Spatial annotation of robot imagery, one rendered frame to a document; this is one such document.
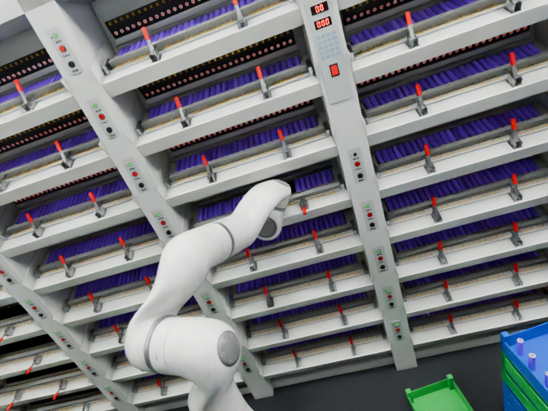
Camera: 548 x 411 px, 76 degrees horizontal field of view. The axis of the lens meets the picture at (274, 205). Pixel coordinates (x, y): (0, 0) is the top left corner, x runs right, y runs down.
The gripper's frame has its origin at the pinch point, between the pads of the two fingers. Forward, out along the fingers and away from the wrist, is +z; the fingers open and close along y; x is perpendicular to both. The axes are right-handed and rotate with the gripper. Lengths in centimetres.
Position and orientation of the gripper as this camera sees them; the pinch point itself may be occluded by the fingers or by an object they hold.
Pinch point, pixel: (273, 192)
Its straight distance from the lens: 123.2
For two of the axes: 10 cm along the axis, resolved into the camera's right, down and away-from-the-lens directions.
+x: -3.2, -9.0, -2.9
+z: 0.6, -3.3, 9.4
